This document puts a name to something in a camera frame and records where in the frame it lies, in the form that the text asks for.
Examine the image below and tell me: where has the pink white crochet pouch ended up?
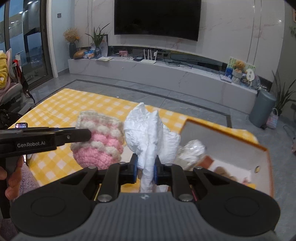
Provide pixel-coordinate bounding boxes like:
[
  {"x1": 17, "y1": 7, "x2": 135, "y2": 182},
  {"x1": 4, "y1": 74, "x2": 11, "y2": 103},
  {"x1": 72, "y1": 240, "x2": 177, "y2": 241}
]
[{"x1": 70, "y1": 110, "x2": 125, "y2": 170}]

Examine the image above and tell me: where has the white plastic bag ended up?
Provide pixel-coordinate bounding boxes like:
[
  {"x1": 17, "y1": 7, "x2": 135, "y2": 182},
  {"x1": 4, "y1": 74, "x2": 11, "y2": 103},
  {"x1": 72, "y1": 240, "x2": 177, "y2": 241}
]
[{"x1": 124, "y1": 103, "x2": 181, "y2": 193}]

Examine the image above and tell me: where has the person's left hand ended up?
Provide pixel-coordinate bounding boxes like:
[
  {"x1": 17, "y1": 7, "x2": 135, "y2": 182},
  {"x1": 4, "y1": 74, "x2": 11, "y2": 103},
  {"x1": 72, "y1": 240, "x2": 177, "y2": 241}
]
[{"x1": 0, "y1": 156, "x2": 23, "y2": 200}]

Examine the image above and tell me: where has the clear crumpled plastic ball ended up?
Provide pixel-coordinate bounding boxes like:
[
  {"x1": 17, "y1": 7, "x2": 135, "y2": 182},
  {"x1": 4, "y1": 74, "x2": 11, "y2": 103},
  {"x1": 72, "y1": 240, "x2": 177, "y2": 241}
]
[{"x1": 173, "y1": 140, "x2": 206, "y2": 171}]

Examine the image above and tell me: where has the grey stroller seat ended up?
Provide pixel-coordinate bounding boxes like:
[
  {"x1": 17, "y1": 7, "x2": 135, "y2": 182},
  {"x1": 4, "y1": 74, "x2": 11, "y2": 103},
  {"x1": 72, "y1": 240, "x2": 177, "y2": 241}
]
[{"x1": 1, "y1": 49, "x2": 36, "y2": 115}]

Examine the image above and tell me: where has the orange cardboard box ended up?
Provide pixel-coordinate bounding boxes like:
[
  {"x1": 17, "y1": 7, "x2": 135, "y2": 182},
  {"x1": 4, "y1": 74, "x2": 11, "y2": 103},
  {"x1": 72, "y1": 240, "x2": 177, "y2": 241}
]
[{"x1": 180, "y1": 118, "x2": 275, "y2": 197}]

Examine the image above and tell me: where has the grey marble TV console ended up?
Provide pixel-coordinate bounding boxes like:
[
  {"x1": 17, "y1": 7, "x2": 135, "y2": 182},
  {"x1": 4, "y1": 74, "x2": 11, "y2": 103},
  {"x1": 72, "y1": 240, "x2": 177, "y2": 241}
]
[{"x1": 68, "y1": 57, "x2": 257, "y2": 113}]

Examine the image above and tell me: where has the dried yellow flower vase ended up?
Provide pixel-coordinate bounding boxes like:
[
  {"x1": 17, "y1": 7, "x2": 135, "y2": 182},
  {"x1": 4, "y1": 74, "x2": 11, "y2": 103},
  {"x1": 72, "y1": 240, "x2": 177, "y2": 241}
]
[{"x1": 63, "y1": 28, "x2": 80, "y2": 59}]

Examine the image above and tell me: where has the green plant in vase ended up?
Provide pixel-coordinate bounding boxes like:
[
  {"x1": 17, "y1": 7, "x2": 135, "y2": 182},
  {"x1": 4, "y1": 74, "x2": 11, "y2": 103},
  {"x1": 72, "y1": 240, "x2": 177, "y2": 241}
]
[{"x1": 86, "y1": 23, "x2": 109, "y2": 59}]

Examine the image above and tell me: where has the white wifi router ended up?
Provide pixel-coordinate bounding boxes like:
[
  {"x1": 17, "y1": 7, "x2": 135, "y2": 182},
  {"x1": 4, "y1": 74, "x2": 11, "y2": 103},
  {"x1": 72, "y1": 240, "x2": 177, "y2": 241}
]
[{"x1": 141, "y1": 49, "x2": 158, "y2": 64}]

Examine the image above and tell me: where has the pink woven small basket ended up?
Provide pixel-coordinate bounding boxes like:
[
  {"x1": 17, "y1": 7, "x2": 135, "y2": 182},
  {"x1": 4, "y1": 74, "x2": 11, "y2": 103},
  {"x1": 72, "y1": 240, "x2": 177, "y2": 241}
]
[{"x1": 266, "y1": 108, "x2": 278, "y2": 129}]

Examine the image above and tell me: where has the grey round trash bin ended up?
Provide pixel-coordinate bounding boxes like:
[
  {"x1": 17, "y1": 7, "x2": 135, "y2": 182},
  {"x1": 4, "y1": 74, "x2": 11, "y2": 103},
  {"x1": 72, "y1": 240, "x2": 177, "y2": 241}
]
[{"x1": 249, "y1": 90, "x2": 276, "y2": 128}]

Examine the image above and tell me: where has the brown teddy bear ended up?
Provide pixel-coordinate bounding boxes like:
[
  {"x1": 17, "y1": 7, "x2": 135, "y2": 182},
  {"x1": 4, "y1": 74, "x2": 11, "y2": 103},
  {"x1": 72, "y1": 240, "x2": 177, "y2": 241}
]
[{"x1": 232, "y1": 60, "x2": 245, "y2": 79}]

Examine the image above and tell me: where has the potted long-leaf plant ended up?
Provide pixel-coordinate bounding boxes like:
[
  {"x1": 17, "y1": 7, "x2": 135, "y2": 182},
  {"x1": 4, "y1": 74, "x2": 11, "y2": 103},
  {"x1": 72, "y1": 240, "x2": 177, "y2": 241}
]
[{"x1": 272, "y1": 72, "x2": 295, "y2": 116}]

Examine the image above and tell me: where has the black wall television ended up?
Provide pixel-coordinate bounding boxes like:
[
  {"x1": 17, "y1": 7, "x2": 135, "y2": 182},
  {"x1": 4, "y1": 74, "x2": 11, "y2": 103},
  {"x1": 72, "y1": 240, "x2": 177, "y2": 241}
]
[{"x1": 114, "y1": 0, "x2": 201, "y2": 41}]

